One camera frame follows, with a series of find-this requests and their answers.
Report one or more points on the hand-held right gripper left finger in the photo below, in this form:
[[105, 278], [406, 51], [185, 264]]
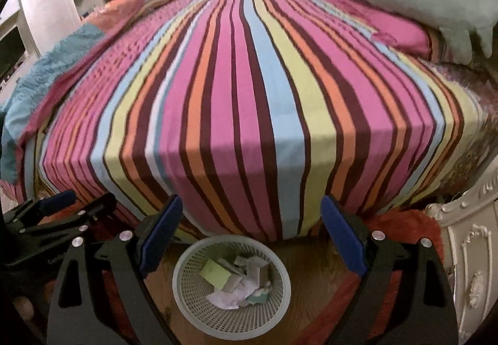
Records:
[[159, 236]]

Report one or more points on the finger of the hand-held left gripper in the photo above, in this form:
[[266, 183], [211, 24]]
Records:
[[58, 202], [89, 214]]

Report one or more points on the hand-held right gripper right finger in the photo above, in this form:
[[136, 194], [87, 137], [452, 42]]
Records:
[[344, 236]]

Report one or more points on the white mesh wastebasket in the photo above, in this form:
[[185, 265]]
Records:
[[186, 290]]

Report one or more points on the lime green box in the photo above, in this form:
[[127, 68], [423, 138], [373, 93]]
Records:
[[214, 271]]

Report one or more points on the long grey box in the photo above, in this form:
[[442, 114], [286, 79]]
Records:
[[235, 282]]

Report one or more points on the white paper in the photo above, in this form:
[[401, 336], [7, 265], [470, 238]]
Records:
[[227, 298]]

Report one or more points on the short grey box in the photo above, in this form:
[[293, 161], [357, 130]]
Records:
[[253, 265]]

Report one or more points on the printed tissue packet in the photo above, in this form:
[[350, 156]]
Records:
[[261, 295]]

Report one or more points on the red shaggy rug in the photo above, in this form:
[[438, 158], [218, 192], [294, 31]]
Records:
[[400, 224]]

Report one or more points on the cream carved nightstand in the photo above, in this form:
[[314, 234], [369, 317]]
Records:
[[474, 236]]

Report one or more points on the orange and teal quilt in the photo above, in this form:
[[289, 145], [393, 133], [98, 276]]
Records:
[[58, 69]]

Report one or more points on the patterned bed skirt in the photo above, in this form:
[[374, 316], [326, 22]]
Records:
[[467, 142]]

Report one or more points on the black television screen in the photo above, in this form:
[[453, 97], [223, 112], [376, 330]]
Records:
[[11, 51]]

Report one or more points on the white door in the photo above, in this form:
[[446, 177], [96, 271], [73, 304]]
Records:
[[46, 6]]

